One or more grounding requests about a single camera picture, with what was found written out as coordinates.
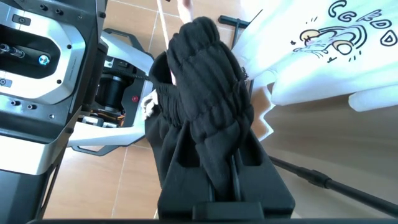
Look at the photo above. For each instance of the black garment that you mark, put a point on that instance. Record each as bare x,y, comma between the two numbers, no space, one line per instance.
205,77

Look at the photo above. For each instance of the white printed t-shirt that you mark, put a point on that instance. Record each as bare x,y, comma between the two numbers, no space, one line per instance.
311,68

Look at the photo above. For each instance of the black clothes rack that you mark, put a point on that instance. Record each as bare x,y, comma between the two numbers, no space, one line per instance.
342,188

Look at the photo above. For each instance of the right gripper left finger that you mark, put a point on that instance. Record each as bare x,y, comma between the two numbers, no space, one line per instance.
183,193

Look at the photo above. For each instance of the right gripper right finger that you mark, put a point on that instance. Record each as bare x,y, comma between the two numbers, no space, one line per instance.
267,189

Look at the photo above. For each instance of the beige curtain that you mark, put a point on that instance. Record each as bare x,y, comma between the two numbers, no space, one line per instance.
326,133

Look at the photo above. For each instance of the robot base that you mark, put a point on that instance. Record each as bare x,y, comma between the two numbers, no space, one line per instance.
46,62

